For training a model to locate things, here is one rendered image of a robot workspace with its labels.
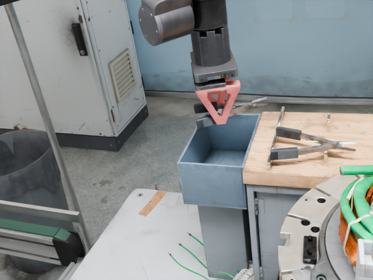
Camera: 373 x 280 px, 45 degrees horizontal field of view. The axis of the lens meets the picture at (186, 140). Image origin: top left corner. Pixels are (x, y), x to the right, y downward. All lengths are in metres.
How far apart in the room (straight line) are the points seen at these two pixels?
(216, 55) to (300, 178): 0.22
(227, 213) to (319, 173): 0.19
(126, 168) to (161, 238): 1.72
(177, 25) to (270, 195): 0.29
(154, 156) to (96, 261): 1.80
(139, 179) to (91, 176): 0.30
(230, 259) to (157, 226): 0.24
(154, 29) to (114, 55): 2.17
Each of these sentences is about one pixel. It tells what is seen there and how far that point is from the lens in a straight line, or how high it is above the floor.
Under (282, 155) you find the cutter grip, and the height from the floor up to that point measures 1.09.
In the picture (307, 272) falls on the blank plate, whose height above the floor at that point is 1.10.
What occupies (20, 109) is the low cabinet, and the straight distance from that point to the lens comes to 3.14.
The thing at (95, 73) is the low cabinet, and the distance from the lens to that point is 2.66.
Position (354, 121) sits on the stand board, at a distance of 0.81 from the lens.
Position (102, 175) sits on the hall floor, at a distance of 2.70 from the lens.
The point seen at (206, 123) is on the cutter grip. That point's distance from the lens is 0.72.
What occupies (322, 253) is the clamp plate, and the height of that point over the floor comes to 1.10.
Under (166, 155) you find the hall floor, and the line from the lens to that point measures 2.75.
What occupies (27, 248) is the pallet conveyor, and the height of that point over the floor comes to 0.71.
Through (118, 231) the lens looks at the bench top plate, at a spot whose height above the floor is 0.78.
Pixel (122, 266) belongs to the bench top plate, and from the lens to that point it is 0.98.
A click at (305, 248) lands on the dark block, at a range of 0.51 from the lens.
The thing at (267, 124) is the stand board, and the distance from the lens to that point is 0.80.
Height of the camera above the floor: 1.46
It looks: 31 degrees down
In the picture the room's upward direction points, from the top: 9 degrees counter-clockwise
